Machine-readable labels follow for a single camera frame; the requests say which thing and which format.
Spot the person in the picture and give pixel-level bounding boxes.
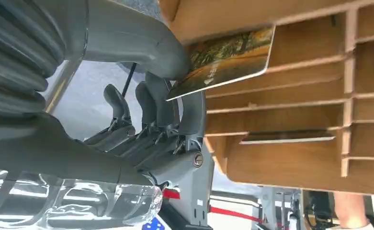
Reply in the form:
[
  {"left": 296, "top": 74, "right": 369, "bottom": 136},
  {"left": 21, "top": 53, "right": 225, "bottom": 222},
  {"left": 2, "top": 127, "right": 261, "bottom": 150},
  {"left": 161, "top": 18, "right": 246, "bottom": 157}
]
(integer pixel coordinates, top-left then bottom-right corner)
[{"left": 325, "top": 191, "right": 374, "bottom": 230}]

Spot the right arm ribbed grey sleeve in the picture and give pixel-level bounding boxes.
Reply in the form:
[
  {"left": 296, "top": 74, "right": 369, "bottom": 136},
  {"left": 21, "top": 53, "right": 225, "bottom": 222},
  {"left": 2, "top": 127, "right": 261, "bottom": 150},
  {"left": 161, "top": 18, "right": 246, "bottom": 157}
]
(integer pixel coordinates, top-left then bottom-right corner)
[{"left": 0, "top": 0, "right": 90, "bottom": 119}]

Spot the dark card with white edge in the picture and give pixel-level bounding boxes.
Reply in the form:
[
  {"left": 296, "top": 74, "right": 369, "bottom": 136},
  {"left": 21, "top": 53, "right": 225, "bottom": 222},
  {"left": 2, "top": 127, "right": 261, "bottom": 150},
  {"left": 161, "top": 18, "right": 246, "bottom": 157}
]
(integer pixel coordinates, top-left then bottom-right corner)
[{"left": 239, "top": 128, "right": 337, "bottom": 146}]

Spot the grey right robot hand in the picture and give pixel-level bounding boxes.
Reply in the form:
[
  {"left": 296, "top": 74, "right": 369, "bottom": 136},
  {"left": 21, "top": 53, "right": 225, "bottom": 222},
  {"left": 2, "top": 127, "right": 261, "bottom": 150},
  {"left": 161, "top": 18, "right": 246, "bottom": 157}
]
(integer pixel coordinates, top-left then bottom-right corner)
[{"left": 0, "top": 0, "right": 215, "bottom": 230}]

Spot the wooden slotted card box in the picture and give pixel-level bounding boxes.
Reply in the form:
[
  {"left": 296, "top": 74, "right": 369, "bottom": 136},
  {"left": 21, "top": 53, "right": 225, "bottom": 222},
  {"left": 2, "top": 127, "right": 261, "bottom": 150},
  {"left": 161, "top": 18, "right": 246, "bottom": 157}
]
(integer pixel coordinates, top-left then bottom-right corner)
[{"left": 159, "top": 0, "right": 374, "bottom": 196}]

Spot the thin black rod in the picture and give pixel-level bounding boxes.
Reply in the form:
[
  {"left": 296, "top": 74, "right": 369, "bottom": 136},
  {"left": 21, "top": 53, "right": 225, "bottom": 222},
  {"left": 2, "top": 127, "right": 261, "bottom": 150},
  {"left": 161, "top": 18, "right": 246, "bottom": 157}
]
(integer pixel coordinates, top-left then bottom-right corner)
[{"left": 121, "top": 62, "right": 138, "bottom": 98}]

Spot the grey metal frame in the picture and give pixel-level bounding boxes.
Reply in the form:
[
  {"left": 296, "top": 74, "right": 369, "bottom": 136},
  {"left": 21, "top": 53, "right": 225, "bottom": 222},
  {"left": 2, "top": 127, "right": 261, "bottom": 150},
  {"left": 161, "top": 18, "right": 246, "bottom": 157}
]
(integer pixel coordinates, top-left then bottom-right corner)
[{"left": 260, "top": 186, "right": 303, "bottom": 230}]

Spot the blue printed label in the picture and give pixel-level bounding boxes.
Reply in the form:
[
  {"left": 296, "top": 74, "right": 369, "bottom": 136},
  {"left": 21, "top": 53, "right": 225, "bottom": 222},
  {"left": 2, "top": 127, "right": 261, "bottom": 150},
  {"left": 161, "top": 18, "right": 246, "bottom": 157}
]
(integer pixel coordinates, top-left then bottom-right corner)
[{"left": 141, "top": 216, "right": 166, "bottom": 230}]

